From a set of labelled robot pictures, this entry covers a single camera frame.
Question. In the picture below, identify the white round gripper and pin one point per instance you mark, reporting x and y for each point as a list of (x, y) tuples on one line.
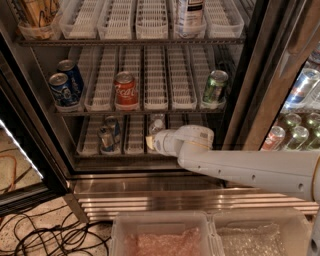
[(162, 144)]

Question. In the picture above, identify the clear plastic water bottle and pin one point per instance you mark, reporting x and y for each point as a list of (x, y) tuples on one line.
[(155, 127)]

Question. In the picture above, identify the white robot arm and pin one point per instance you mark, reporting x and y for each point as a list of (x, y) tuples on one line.
[(253, 170)]

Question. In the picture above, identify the rear clear water bottle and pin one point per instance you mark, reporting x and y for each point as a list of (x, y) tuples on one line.
[(156, 116)]

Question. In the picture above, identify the open fridge cabinet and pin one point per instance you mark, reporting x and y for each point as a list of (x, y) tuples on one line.
[(118, 109)]

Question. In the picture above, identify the white labelled bottle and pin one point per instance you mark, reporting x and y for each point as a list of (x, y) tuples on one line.
[(189, 17)]

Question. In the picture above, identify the fridge glass door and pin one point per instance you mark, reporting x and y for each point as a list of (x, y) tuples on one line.
[(289, 32)]

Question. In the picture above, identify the rear blue silver can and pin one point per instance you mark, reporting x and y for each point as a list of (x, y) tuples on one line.
[(112, 122)]

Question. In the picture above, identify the blue silver can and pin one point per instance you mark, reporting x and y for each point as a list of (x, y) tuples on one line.
[(112, 122), (107, 140)]

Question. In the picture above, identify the front blue silver can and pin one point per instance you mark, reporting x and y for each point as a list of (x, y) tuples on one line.
[(107, 140)]

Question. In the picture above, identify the red Coca-Cola can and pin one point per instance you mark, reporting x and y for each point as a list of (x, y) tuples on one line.
[(126, 92)]

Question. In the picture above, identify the green soda can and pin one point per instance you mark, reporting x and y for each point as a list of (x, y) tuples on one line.
[(214, 90)]

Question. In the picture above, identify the left clear plastic bin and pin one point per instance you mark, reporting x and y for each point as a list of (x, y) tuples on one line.
[(165, 233)]

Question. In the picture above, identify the clear plastic bin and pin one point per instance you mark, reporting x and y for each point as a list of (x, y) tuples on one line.
[(165, 233), (263, 232)]

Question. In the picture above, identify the front blue Pepsi can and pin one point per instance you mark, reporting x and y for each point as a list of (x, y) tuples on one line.
[(62, 91)]

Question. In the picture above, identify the blue pepsi can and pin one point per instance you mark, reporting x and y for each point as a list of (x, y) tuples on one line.
[(62, 91), (70, 68)]

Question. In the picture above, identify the rear blue Pepsi can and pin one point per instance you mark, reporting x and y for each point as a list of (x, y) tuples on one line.
[(70, 68)]

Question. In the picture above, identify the green can behind glass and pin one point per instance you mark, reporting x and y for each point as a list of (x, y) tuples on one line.
[(313, 125), (297, 136)]

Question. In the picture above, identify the Red Bull can behind glass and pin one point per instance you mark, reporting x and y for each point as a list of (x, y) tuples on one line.
[(306, 81)]

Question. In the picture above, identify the right clear plastic bin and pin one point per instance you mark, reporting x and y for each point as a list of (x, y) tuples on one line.
[(263, 232)]

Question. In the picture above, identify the yellow drink carton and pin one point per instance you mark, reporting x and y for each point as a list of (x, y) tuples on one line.
[(40, 13)]

